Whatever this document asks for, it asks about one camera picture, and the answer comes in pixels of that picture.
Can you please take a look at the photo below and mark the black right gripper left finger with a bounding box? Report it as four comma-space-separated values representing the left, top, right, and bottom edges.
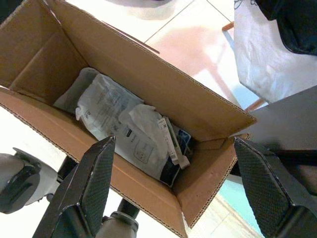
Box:
32, 135, 117, 238

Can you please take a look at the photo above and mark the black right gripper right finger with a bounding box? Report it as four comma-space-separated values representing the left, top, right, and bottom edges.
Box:
233, 137, 317, 238

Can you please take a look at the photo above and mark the clear plastic packet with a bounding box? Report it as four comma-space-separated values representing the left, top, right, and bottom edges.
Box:
75, 73, 149, 141

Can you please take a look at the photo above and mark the white paper tissue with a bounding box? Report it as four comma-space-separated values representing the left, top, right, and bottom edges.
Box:
128, 104, 165, 142

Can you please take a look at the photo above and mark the small white blue box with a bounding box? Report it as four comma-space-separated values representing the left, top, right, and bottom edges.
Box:
157, 117, 191, 170

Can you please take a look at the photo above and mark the dark grey right robot leg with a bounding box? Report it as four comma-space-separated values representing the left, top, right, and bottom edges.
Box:
95, 198, 141, 238

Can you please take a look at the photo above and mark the white printed plastic packet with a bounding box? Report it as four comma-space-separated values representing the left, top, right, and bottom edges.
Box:
116, 123, 183, 188

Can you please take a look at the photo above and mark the grey plastic packet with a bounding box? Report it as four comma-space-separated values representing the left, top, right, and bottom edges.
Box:
53, 67, 100, 116

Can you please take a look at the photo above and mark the brown cardboard box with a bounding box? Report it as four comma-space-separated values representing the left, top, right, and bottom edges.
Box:
0, 0, 258, 238

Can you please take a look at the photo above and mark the crumpled white plastic bag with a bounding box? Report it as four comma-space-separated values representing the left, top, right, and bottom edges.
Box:
103, 0, 175, 20

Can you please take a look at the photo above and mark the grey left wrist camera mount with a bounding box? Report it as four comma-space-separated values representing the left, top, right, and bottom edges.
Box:
0, 147, 60, 206

